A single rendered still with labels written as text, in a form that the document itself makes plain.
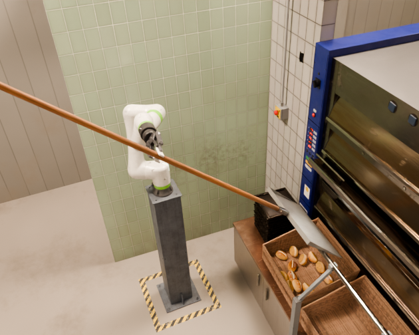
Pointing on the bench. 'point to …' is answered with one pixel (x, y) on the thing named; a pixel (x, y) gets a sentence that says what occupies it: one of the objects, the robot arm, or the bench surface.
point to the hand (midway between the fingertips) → (157, 155)
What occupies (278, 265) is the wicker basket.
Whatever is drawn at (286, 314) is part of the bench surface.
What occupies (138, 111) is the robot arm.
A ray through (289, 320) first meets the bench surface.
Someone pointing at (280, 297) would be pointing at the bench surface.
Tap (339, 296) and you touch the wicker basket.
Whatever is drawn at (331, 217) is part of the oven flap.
